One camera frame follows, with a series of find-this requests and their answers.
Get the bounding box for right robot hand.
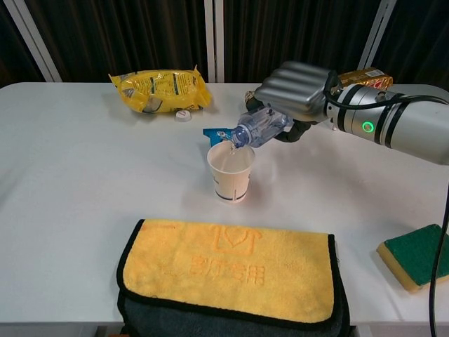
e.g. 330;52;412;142
244;60;340;145

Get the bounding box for clear plastic water bottle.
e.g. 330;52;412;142
229;106;295;151

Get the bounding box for white paper cup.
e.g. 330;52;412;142
206;141;257;205

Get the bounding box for black pleated curtain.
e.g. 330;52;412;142
377;0;449;103
24;0;210;84
0;0;48;88
222;0;386;84

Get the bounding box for gold biscuit package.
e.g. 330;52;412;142
335;67;394;89

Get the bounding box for blue snack packet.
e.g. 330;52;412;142
202;126;235;149

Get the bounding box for yellow snack bag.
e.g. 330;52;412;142
107;64;214;115

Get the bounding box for yellow cloth with black trim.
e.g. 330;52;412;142
116;218;352;337

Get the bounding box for green and yellow sponge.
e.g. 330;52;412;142
375;223;449;294

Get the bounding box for white frame post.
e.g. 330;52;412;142
203;0;226;84
356;0;401;77
2;0;63;84

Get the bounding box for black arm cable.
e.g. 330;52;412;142
323;83;449;337

